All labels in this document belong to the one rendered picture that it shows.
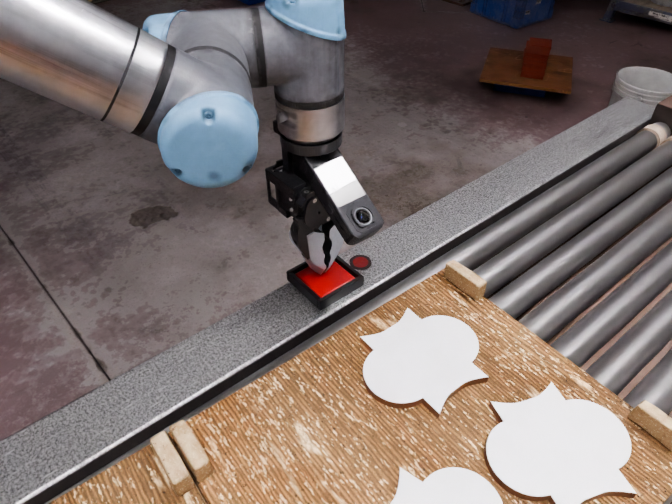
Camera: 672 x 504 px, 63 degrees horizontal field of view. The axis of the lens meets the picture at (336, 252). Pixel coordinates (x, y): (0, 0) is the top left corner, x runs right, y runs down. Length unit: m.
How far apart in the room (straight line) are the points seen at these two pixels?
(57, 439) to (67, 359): 1.35
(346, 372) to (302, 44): 0.35
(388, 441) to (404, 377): 0.07
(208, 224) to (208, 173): 1.94
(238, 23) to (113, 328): 1.61
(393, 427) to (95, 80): 0.42
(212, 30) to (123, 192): 2.18
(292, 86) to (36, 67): 0.25
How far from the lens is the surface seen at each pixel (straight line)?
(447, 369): 0.63
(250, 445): 0.59
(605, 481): 0.61
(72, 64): 0.42
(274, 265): 2.14
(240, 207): 2.45
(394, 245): 0.82
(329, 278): 0.74
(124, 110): 0.43
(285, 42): 0.55
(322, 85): 0.57
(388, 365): 0.63
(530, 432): 0.61
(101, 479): 0.61
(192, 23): 0.56
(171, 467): 0.56
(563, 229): 0.91
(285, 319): 0.71
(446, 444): 0.60
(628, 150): 1.16
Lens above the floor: 1.45
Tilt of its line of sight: 42 degrees down
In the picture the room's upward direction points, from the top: straight up
